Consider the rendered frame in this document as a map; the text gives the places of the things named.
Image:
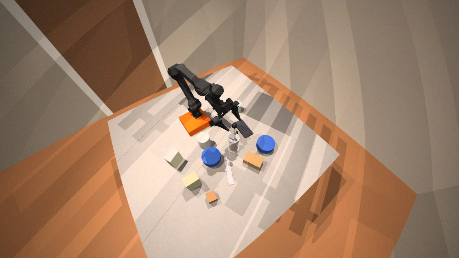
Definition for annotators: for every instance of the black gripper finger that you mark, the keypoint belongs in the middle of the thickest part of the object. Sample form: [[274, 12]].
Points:
[[236, 113], [220, 124]]

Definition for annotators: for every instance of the blue cylinder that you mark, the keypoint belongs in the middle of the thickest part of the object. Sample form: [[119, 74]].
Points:
[[265, 144], [211, 157]]

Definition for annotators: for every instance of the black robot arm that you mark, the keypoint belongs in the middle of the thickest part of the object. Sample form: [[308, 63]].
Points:
[[212, 92]]

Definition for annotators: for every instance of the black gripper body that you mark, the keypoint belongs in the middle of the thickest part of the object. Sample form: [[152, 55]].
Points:
[[215, 120]]

